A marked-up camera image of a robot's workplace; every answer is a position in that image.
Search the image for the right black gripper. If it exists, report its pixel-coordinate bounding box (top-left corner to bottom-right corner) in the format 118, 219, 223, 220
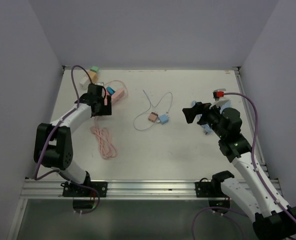
182, 100, 226, 139

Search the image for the cyan plug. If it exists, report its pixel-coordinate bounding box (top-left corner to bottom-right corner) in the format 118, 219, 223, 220
106, 86, 115, 96

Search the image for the pink power strip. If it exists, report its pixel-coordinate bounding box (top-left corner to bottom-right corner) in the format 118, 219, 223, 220
111, 88, 125, 103

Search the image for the thin pink usb cable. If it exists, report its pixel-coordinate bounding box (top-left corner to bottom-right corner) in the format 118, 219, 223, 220
101, 79, 128, 95

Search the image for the pink power strip cord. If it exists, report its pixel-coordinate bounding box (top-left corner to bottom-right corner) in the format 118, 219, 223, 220
90, 116, 118, 160

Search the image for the blue power strip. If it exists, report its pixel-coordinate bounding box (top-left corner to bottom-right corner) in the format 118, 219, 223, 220
220, 100, 231, 113

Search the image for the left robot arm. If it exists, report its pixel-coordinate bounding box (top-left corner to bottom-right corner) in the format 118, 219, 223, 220
33, 83, 112, 197

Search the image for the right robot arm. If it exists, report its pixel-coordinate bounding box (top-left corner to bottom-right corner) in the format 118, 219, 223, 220
182, 102, 296, 240

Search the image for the white plug cube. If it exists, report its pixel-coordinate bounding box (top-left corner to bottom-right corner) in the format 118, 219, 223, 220
79, 77, 90, 90

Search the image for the tan plug cube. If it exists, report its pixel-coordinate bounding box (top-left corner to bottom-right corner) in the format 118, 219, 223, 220
86, 70, 98, 84

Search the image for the green plug cube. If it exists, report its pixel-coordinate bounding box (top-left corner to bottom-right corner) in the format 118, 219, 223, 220
89, 66, 99, 73

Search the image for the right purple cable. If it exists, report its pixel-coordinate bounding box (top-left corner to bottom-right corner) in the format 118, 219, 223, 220
191, 91, 296, 240

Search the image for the purple cable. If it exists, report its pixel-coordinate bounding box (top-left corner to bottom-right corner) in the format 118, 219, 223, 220
33, 65, 108, 181
191, 91, 296, 240

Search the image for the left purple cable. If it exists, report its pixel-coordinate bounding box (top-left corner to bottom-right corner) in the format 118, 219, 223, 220
33, 65, 108, 181

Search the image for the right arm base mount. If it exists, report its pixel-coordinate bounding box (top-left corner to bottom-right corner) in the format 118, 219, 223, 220
194, 177, 224, 198

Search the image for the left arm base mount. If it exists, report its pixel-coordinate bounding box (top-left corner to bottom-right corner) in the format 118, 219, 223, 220
60, 181, 108, 198

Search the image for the aluminium front rail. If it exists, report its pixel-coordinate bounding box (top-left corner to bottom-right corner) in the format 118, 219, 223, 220
20, 178, 281, 201

